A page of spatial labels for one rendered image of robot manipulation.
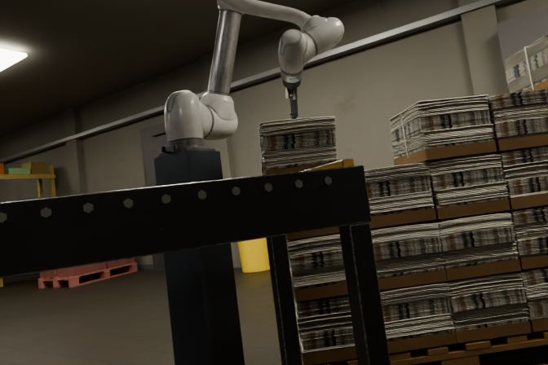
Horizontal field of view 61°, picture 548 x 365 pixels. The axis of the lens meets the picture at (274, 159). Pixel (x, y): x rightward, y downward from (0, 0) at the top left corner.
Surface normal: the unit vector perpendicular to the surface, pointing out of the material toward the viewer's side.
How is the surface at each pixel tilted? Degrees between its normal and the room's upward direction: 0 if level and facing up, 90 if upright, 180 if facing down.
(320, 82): 90
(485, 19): 90
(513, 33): 90
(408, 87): 90
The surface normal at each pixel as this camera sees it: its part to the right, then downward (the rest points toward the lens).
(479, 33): -0.57, 0.00
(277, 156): 0.07, 0.03
